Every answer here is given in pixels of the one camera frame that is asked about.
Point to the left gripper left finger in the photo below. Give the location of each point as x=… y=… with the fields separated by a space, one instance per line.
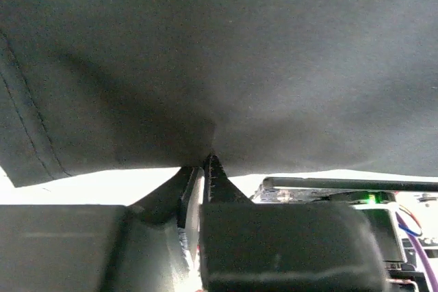
x=116 y=230

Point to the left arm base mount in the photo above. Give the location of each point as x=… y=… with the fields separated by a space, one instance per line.
x=401 y=215

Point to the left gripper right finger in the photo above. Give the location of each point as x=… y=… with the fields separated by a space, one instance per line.
x=244 y=246

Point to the black trousers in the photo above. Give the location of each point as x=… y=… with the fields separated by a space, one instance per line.
x=270 y=86

